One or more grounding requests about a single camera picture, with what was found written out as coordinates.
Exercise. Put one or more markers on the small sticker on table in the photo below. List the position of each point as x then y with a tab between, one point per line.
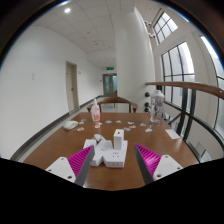
80	128
148	130
127	128

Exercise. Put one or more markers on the clear water bottle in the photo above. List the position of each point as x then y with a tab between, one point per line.
156	111

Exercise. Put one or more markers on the white power strip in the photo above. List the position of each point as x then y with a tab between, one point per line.
112	158

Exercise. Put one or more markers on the beige door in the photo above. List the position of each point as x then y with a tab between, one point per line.
71	87

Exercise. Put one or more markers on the white charger plug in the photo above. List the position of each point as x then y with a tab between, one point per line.
118	138

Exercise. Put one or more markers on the white paper card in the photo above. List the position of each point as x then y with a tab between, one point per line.
172	134

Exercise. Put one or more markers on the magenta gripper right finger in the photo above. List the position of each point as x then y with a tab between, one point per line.
153	166

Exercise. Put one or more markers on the wooden handrail with balusters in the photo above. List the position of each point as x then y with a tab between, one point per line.
193	110

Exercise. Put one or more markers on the white adapter block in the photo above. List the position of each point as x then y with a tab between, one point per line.
94	141

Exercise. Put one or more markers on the wooden chair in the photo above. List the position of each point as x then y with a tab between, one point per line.
119	100

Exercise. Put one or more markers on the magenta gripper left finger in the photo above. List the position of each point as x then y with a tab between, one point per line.
74	168

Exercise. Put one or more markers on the clear bottle orange label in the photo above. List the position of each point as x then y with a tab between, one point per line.
95	111

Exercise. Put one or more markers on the green exit sign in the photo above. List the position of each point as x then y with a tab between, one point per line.
109	68

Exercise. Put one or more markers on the glass double door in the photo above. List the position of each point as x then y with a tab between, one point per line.
110	84

